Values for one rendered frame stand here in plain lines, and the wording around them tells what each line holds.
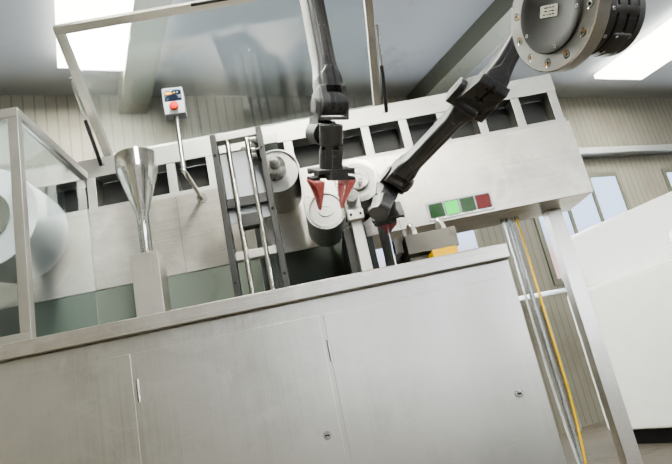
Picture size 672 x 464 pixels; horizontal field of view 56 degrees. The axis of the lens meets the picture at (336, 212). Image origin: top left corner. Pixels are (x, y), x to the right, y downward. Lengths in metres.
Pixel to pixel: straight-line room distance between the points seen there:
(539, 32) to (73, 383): 1.35
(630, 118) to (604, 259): 3.27
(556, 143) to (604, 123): 4.42
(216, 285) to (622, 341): 2.57
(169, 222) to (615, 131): 5.41
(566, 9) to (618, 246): 3.12
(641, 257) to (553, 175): 1.62
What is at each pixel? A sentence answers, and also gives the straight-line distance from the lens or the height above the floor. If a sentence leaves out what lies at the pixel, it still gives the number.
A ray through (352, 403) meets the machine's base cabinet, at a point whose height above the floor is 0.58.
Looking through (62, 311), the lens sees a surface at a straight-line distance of 2.11.
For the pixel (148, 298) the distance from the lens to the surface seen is 2.08.
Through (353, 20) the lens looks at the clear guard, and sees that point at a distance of 2.38.
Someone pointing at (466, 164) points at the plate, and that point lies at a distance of 2.45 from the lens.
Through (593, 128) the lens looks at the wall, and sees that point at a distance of 6.84.
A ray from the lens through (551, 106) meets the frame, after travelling 2.64.
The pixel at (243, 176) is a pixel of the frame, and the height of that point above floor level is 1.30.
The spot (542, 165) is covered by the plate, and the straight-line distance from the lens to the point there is 2.52.
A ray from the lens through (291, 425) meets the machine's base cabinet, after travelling 1.64.
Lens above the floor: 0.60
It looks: 16 degrees up
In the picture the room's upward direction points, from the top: 12 degrees counter-clockwise
